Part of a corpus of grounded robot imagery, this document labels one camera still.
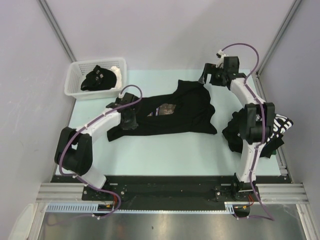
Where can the white cloth in basket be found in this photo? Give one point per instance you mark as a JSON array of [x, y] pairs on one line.
[[119, 80]]

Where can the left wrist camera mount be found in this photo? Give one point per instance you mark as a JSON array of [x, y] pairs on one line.
[[127, 100]]

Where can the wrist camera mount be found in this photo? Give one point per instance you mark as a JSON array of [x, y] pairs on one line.
[[127, 100], [229, 64]]

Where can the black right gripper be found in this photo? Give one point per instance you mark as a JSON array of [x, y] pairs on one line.
[[210, 69]]

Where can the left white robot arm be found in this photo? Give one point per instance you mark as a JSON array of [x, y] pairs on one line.
[[74, 154]]

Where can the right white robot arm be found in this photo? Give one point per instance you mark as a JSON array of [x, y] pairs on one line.
[[255, 126]]

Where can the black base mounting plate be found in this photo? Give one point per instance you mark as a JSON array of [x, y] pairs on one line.
[[148, 204]]

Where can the black graphic t-shirt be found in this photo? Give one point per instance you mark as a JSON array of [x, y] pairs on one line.
[[187, 109]]

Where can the black garment in basket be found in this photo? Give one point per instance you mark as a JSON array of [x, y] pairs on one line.
[[99, 79]]

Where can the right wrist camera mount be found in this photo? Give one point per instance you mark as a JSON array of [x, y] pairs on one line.
[[229, 64]]

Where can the white perforated plastic basket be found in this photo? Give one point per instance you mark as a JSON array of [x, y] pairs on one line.
[[78, 70]]

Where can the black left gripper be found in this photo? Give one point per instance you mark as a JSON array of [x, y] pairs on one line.
[[133, 125]]

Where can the white slotted cable duct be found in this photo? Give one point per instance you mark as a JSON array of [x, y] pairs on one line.
[[72, 208]]

